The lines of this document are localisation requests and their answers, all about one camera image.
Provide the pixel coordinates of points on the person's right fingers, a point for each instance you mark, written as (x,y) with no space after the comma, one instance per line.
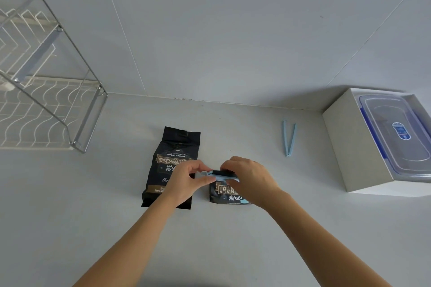
(232,168)

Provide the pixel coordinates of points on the person's left forearm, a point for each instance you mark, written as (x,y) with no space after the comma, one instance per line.
(134,246)

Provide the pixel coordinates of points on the light blue sealing clip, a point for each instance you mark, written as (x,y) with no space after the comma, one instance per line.
(215,176)
(290,138)

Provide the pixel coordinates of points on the black coffee bag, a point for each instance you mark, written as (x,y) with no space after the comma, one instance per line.
(225,194)
(168,159)

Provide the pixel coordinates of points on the clear container with blue-rimmed lid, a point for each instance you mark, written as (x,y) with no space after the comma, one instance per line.
(397,135)

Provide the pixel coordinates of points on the person's left thumb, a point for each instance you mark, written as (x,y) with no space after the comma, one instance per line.
(206,181)

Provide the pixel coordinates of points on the person's right hand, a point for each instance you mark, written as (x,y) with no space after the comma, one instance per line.
(254,182)

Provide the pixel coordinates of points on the person's right forearm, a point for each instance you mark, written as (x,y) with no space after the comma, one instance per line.
(323,243)

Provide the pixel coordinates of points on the white cardboard box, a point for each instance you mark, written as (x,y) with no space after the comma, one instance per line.
(353,149)

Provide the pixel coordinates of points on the person's left hand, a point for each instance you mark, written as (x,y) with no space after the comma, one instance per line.
(180,184)

